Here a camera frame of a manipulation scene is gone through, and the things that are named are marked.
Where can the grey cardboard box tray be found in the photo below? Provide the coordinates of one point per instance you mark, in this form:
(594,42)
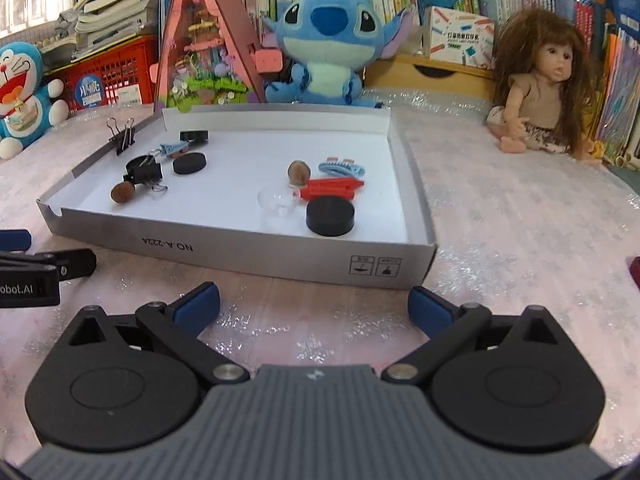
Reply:
(235,175)

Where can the wooden drawer box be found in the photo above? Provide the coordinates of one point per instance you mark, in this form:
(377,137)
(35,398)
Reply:
(430,80)

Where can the small black binder clip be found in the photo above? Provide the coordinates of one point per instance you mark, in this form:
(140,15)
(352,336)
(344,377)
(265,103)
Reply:
(124,139)

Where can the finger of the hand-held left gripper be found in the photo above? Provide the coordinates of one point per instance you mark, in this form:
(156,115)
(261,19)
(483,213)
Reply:
(15,240)
(75,262)

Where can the large black binder clip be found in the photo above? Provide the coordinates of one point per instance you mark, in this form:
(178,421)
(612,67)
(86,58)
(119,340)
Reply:
(145,175)

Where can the pink triangular diorama toy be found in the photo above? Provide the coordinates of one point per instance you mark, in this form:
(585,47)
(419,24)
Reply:
(210,60)

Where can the black round cap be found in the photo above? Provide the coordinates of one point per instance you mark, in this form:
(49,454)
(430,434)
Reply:
(134,162)

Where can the clear plastic dome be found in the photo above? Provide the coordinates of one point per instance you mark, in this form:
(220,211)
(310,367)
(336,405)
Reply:
(277,200)

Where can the doll with brown hair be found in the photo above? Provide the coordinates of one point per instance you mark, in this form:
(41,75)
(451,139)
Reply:
(545,85)

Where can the dark red flat case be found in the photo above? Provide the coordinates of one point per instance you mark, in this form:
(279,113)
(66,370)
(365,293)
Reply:
(635,271)

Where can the red plastic peg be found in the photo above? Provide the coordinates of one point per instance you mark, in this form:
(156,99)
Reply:
(335,183)

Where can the red plastic crate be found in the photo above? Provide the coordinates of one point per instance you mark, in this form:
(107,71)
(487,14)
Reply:
(125,70)

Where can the red crayon piece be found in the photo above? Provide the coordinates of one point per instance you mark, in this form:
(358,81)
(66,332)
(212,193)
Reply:
(325,193)

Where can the brown nut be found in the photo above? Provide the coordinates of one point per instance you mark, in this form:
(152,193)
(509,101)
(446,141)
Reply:
(122,192)
(298,171)

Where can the blue alien plush toy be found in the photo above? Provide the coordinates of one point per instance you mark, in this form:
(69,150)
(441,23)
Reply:
(325,60)

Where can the colourful printed box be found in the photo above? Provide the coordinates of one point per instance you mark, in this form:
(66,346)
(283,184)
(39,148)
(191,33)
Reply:
(460,35)

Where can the blue cat plush toy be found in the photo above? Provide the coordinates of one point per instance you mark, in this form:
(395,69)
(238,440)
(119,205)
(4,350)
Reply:
(20,85)

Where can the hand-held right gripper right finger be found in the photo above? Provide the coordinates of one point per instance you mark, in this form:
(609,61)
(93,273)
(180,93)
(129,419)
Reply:
(430,307)

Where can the black round puck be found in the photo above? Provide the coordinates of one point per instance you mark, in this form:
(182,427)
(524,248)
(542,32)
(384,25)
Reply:
(189,164)
(193,136)
(330,215)

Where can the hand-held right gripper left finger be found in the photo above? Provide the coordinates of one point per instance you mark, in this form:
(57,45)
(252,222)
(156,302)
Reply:
(197,305)

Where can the stack of books and papers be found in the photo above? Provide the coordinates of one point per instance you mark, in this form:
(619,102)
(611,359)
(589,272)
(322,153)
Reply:
(115,5)

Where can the leaning thin colourful booklets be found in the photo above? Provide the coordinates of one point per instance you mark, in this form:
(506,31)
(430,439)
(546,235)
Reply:
(620,90)

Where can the blue beaded hair clip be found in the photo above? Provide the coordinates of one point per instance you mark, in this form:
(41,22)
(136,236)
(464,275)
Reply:
(340,169)

